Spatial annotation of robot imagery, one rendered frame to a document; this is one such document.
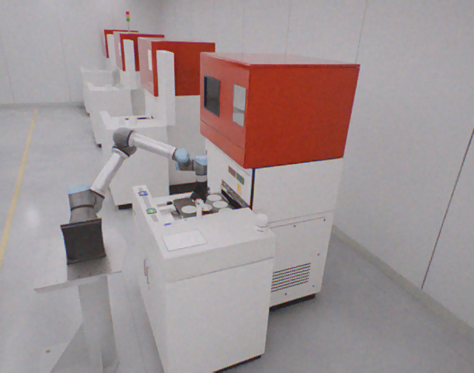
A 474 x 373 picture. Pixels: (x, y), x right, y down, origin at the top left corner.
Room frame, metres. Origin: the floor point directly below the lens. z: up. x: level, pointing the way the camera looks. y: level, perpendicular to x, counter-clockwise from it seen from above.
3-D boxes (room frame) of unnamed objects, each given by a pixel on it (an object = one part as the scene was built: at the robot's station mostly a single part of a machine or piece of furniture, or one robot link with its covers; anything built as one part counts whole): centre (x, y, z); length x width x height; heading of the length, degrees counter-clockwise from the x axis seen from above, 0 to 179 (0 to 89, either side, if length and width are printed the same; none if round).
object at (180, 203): (2.06, 0.18, 0.90); 0.34 x 0.34 x 0.01; 25
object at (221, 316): (1.95, 0.24, 0.41); 0.97 x 0.64 x 0.82; 25
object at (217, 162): (2.33, 0.06, 1.02); 0.82 x 0.03 x 0.40; 25
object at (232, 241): (1.67, 0.11, 0.89); 0.62 x 0.35 x 0.14; 115
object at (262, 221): (1.67, -0.16, 1.01); 0.07 x 0.07 x 0.10
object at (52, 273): (1.61, 0.80, 0.75); 0.45 x 0.44 x 0.13; 114
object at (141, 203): (1.97, 0.54, 0.89); 0.55 x 0.09 x 0.14; 25
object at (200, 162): (2.01, 0.21, 1.21); 0.09 x 0.08 x 0.11; 92
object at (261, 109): (2.47, -0.22, 1.52); 0.81 x 0.75 x 0.59; 25
